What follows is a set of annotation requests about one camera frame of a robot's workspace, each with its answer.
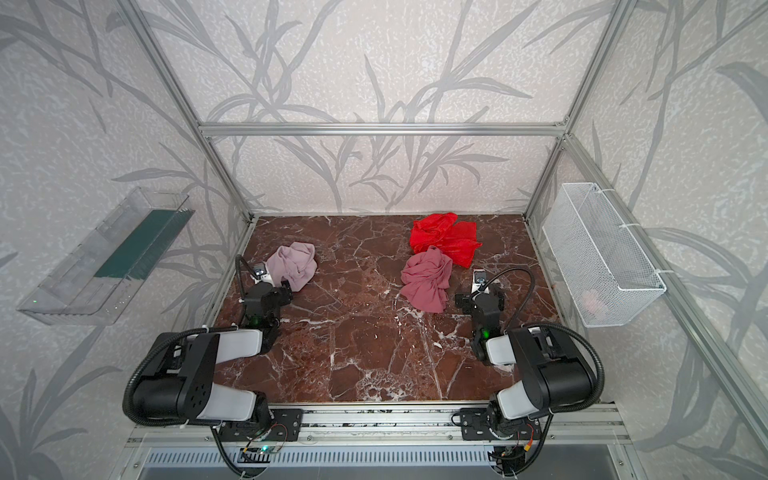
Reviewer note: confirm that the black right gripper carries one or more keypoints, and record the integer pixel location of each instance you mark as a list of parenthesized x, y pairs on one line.
[(478, 301)]

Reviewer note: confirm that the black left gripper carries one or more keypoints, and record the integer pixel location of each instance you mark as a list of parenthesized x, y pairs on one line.
[(264, 293)]

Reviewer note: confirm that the light pink cloth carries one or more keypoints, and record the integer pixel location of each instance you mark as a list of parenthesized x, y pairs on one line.
[(295, 264)]

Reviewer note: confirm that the dark pink cloth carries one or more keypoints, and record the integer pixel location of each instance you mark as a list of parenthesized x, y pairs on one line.
[(426, 278)]

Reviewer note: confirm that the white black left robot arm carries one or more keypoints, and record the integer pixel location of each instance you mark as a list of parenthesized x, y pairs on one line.
[(174, 384)]

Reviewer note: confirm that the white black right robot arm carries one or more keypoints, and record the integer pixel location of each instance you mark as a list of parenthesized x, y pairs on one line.
[(559, 370)]

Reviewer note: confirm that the red cloth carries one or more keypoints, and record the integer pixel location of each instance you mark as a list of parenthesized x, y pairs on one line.
[(456, 239)]

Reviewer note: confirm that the green circuit board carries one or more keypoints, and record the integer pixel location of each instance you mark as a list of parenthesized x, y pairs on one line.
[(260, 453)]

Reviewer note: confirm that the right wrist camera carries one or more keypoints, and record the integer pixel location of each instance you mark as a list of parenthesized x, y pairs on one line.
[(479, 280)]

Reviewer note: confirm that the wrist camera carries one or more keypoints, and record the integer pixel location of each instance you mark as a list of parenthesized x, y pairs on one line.
[(479, 280), (260, 273)]

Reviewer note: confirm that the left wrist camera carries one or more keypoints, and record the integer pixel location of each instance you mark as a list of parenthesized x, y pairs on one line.
[(260, 273)]

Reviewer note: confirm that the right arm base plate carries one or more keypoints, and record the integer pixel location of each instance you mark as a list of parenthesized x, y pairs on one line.
[(486, 424)]

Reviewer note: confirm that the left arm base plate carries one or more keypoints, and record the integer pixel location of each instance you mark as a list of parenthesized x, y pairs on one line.
[(280, 425)]

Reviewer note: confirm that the white wire mesh basket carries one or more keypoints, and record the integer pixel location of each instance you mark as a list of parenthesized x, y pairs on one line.
[(608, 275)]

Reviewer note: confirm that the clear plastic wall tray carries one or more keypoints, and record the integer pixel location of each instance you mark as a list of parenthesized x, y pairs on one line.
[(94, 284)]

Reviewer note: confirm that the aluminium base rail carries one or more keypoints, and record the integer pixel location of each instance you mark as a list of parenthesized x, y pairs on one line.
[(391, 441)]

